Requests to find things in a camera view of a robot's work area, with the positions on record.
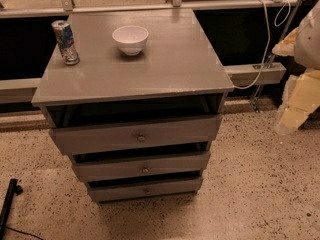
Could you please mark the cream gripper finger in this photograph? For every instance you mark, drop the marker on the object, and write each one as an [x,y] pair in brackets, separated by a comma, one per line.
[301,98]
[286,46]

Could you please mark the grey top drawer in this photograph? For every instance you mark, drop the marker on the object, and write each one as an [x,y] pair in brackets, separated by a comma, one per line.
[124,136]

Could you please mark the grey drawer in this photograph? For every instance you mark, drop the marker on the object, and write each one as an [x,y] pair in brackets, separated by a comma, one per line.
[124,136]
[156,188]
[141,166]

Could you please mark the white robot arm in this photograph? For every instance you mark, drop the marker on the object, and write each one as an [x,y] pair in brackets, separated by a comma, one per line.
[307,46]

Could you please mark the grey wooden drawer cabinet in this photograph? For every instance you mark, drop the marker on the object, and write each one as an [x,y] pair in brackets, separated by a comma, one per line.
[176,75]

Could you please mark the grey bottom drawer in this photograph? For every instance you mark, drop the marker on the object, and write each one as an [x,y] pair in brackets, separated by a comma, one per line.
[156,188]

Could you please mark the grey middle drawer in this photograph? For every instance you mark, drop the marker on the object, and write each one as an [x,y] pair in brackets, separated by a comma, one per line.
[141,166]

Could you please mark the thin metal diagonal rod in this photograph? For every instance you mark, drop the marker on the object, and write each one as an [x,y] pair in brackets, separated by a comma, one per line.
[286,15]

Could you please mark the white ceramic bowl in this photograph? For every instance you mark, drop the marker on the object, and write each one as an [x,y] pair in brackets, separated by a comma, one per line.
[130,39]

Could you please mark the blue silver drink can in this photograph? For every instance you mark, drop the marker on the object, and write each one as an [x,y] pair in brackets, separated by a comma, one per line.
[65,41]

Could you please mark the black stand leg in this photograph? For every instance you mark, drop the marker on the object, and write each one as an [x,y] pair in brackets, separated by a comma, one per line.
[11,191]

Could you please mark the grey metal railing frame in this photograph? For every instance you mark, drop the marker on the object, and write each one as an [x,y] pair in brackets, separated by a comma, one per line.
[133,4]

